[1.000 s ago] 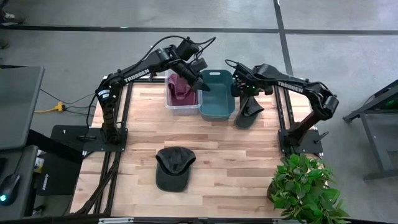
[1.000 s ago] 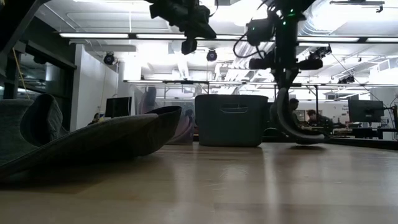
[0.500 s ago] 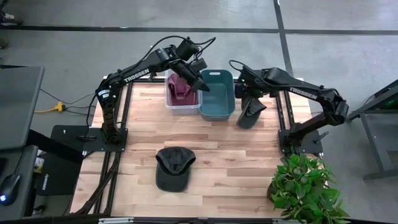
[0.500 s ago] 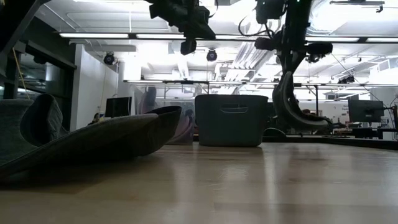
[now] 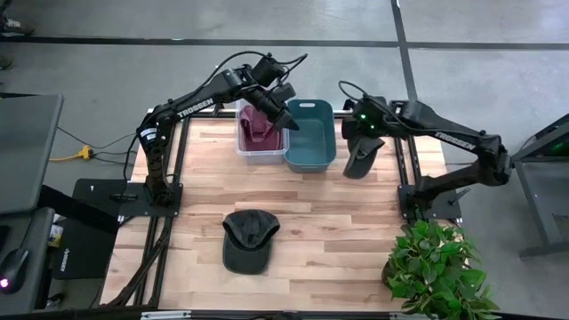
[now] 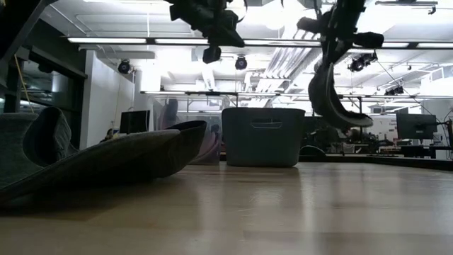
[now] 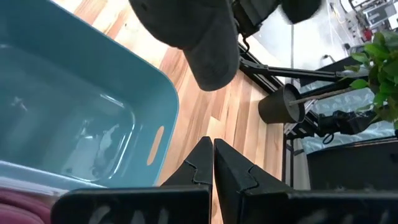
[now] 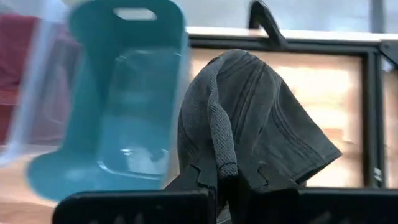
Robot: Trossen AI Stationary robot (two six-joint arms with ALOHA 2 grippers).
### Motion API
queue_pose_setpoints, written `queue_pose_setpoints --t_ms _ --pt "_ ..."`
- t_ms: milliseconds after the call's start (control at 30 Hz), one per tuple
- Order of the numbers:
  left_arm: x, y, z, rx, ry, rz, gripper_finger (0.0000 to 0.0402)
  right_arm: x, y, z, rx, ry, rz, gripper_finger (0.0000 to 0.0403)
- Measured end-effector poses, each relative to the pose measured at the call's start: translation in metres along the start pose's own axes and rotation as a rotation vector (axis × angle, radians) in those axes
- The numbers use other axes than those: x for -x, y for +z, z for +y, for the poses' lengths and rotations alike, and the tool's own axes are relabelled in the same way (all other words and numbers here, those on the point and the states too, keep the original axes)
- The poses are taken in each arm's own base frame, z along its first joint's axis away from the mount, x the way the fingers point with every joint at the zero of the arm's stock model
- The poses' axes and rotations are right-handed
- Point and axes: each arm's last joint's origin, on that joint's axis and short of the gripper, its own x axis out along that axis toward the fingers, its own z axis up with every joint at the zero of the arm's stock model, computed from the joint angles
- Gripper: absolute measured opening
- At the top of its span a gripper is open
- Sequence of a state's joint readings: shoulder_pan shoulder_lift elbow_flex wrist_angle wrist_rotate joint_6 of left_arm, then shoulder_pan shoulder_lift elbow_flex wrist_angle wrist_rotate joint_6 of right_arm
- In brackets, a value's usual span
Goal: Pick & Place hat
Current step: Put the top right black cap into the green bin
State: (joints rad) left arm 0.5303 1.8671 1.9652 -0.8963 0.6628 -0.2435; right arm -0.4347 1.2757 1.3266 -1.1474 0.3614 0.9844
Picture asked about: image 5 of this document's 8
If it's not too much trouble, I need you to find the person's shoe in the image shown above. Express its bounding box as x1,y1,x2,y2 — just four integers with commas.
0,12,36,37

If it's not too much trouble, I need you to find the small yellow white package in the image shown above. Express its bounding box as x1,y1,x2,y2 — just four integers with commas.
47,223,64,249

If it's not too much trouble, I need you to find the black floor cable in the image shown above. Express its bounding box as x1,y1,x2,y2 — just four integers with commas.
56,126,144,169

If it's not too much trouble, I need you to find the clear plastic bin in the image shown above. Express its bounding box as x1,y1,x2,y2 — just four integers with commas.
234,98,290,166

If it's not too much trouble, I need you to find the black Husky bag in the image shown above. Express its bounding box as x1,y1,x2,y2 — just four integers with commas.
49,217,120,281

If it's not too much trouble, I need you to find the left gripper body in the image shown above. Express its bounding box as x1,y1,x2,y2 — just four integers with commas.
250,85,293,128

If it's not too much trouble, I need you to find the gray desk panel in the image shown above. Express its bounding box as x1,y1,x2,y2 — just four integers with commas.
0,92,65,215

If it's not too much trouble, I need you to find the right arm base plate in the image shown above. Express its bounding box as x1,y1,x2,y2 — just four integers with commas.
397,184,463,222

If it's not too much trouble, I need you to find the black baseball cap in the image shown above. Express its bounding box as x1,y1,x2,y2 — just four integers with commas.
341,128,386,180
221,209,282,276

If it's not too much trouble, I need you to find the black table edge rail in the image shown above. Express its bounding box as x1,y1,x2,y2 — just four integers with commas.
0,305,569,320

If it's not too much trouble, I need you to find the green potted plant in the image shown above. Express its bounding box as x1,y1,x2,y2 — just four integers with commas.
381,220,501,320

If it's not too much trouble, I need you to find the yellow power plug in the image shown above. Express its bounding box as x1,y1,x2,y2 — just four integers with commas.
48,146,95,164

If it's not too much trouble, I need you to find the dark desk top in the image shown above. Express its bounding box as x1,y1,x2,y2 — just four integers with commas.
0,206,55,315

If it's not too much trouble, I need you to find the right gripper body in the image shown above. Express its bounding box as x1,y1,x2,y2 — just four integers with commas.
352,94,393,140

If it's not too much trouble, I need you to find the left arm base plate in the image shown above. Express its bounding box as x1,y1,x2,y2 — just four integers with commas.
71,177,183,220

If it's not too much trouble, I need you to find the teal plastic bin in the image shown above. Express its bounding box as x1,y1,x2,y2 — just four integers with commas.
284,99,338,174

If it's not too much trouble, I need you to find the black metal stand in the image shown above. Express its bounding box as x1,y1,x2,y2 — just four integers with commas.
510,113,569,259

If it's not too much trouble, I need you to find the black computer mouse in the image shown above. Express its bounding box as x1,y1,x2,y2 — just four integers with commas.
0,247,30,295

